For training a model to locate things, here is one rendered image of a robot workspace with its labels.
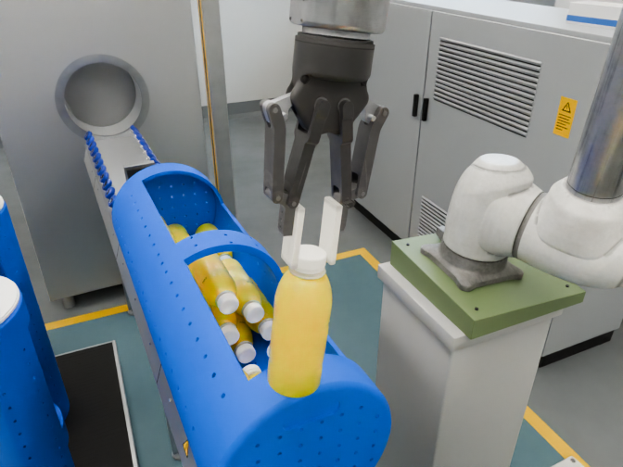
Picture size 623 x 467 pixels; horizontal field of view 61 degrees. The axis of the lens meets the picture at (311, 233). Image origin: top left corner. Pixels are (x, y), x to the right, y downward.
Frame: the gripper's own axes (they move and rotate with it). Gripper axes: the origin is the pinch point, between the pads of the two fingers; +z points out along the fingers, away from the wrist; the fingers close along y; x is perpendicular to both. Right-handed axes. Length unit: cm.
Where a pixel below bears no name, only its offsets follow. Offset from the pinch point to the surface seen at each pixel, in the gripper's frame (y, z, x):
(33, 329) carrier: 33, 86, -124
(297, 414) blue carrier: -1.8, 26.7, -1.2
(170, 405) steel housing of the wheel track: 6, 59, -43
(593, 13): -162, -32, -100
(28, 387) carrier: 33, 65, -66
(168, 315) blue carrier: 8.4, 28.7, -32.2
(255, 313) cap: -9, 34, -36
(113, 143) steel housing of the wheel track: -2, 43, -202
